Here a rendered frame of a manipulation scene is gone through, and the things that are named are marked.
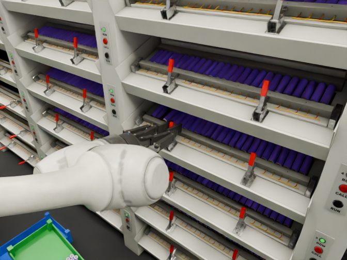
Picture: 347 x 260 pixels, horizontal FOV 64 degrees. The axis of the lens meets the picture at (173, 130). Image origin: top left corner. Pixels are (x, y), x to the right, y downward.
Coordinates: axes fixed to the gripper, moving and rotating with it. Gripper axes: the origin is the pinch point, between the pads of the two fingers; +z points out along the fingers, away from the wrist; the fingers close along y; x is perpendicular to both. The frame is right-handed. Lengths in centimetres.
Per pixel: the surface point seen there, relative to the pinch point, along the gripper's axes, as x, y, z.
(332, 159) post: 9.2, 43.6, -3.6
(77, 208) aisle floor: -75, -67, 9
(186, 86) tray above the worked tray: 14.4, 4.1, 0.1
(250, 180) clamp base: -5.2, 27.6, -0.3
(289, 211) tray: -8.8, 38.9, -0.5
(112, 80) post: 10.9, -22.0, -3.9
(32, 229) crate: -75, -69, -15
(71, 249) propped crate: -72, -42, -11
